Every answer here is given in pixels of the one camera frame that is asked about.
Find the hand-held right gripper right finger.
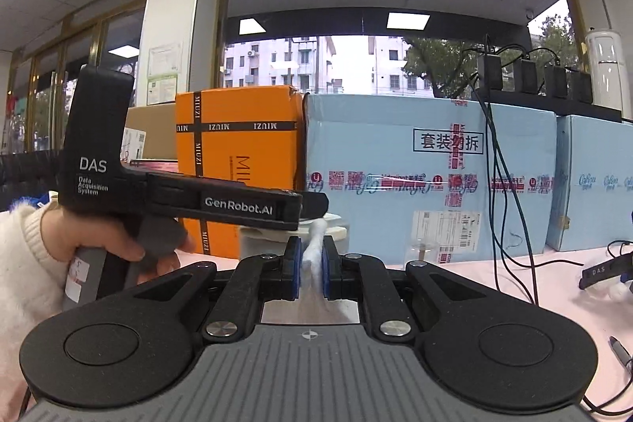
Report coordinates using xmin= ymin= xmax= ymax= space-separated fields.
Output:
xmin=320 ymin=239 xmax=495 ymax=340

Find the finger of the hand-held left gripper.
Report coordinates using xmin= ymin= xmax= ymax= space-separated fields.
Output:
xmin=299 ymin=192 xmax=330 ymax=221

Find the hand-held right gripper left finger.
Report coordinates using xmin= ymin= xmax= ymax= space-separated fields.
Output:
xmin=131 ymin=237 xmax=303 ymax=341

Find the white cleaning cloth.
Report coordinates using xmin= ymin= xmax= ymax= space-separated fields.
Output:
xmin=262 ymin=215 xmax=362 ymax=325

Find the white container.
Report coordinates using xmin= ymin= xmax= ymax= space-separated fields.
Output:
xmin=239 ymin=213 xmax=348 ymax=261

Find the person's left hand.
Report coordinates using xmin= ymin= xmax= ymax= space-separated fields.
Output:
xmin=42 ymin=204 xmax=197 ymax=285

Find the brown cardboard box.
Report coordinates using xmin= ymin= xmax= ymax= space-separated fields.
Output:
xmin=120 ymin=103 xmax=179 ymax=162

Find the pink flat box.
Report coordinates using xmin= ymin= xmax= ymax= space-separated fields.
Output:
xmin=126 ymin=158 xmax=180 ymax=176

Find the clear plastic cup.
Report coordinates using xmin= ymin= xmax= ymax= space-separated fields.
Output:
xmin=404 ymin=224 xmax=442 ymax=265

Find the large light blue cardboard box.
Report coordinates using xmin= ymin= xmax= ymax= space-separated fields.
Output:
xmin=301 ymin=93 xmax=559 ymax=265

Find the orange cardboard box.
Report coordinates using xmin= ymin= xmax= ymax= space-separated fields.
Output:
xmin=175 ymin=85 xmax=306 ymax=257

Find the black charger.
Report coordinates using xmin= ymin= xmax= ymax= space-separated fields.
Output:
xmin=476 ymin=53 xmax=504 ymax=93
xmin=513 ymin=59 xmax=539 ymax=95
xmin=568 ymin=69 xmax=593 ymax=103
xmin=543 ymin=64 xmax=569 ymax=98

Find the small light blue cardboard box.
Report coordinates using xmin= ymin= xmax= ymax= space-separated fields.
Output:
xmin=545 ymin=114 xmax=633 ymax=253

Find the spare hand-held gripper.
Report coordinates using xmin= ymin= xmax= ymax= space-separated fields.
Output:
xmin=578 ymin=240 xmax=633 ymax=301

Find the grey marker pen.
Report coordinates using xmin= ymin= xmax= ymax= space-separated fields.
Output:
xmin=608 ymin=335 xmax=633 ymax=376

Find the white tower air conditioner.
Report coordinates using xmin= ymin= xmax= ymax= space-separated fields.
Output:
xmin=584 ymin=29 xmax=633 ymax=122

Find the wall notice paper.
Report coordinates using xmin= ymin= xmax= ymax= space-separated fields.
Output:
xmin=146 ymin=41 xmax=185 ymax=106

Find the thin black cable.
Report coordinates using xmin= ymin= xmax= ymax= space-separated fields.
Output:
xmin=580 ymin=393 xmax=633 ymax=417

